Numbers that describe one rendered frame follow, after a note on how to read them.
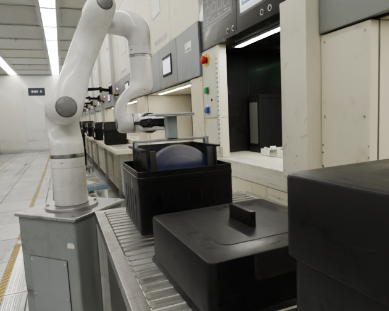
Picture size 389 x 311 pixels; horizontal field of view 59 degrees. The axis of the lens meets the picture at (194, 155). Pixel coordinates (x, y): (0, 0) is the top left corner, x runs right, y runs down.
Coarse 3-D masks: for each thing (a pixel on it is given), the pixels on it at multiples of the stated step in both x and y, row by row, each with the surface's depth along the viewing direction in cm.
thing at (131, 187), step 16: (128, 176) 104; (144, 176) 90; (160, 176) 91; (176, 176) 93; (192, 176) 94; (208, 176) 96; (224, 176) 98; (128, 192) 106; (144, 192) 90; (160, 192) 92; (176, 192) 93; (192, 192) 95; (208, 192) 97; (224, 192) 98; (128, 208) 109; (144, 208) 90; (160, 208) 92; (176, 208) 93; (192, 208) 95; (144, 224) 91
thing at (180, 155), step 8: (168, 152) 98; (176, 152) 98; (184, 152) 99; (192, 152) 100; (200, 152) 101; (160, 160) 97; (168, 160) 98; (176, 160) 99; (184, 160) 100; (192, 160) 100; (200, 160) 101; (160, 168) 97; (168, 168) 98
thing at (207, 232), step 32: (160, 224) 69; (192, 224) 67; (224, 224) 66; (256, 224) 65; (160, 256) 71; (192, 256) 54; (224, 256) 51; (256, 256) 52; (288, 256) 54; (192, 288) 55; (224, 288) 50; (256, 288) 52; (288, 288) 55
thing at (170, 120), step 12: (168, 120) 103; (168, 132) 103; (156, 144) 114; (168, 144) 115; (192, 144) 118; (204, 144) 108; (216, 144) 100; (144, 156) 94; (216, 156) 100; (144, 168) 95; (156, 168) 94
